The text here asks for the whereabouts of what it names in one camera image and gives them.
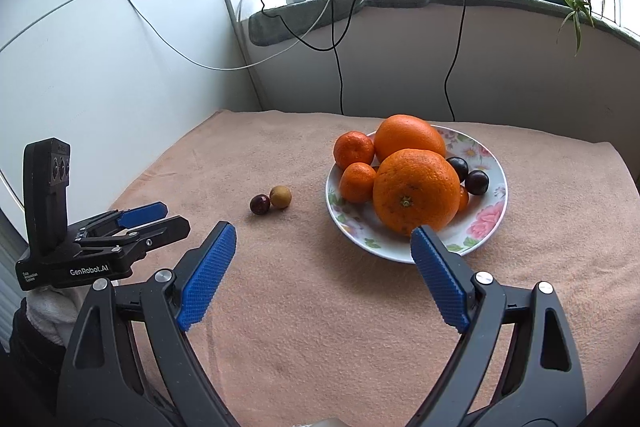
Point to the tangerine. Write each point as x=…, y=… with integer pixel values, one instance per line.
x=352, y=150
x=356, y=183
x=463, y=199

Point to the smooth orange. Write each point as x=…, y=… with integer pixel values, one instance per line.
x=407, y=137

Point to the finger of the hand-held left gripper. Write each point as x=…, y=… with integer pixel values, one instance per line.
x=145, y=214
x=165, y=229

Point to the large speckled orange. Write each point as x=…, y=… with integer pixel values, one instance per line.
x=415, y=187

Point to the dark grape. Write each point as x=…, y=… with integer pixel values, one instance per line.
x=457, y=166

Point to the white floral plate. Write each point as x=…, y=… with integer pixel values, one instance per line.
x=480, y=222

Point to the yellowish longan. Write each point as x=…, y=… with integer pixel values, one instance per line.
x=280, y=197

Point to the person's left forearm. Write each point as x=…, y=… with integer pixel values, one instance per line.
x=35, y=357

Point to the peach blanket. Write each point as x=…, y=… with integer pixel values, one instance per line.
x=300, y=332

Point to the dark plum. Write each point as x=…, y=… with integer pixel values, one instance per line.
x=260, y=205
x=476, y=183

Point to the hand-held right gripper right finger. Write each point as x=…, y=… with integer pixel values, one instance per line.
x=440, y=277

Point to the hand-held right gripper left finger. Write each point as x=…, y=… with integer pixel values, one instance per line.
x=207, y=277

